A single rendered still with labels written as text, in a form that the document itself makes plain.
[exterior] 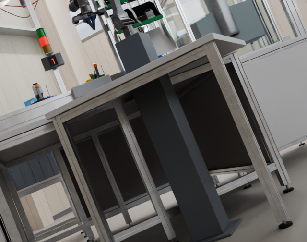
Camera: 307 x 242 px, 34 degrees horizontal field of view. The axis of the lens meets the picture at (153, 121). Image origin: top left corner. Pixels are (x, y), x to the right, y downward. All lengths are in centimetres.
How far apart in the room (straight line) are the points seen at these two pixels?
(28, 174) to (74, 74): 598
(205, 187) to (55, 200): 697
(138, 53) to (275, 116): 153
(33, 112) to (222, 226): 112
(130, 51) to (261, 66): 148
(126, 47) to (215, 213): 91
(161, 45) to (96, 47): 826
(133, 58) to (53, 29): 830
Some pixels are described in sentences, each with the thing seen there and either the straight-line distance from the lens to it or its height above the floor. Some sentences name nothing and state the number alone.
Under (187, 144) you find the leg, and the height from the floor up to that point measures 46.
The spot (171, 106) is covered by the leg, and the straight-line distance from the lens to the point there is 242.
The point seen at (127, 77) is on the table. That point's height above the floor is 85.
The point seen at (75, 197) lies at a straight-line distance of 398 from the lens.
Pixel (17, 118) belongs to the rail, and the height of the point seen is 92.
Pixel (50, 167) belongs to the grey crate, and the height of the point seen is 70.
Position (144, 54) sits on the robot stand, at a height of 94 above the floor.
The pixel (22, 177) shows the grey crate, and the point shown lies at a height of 71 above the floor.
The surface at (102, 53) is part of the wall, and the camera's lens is 1113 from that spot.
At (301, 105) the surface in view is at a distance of 382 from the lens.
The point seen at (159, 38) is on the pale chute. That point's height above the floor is 110.
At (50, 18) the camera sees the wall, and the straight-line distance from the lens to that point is 1080.
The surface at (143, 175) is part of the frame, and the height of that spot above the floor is 40.
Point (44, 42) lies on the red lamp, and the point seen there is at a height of 133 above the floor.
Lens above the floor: 51
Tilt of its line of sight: 3 degrees up
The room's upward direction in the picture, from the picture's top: 23 degrees counter-clockwise
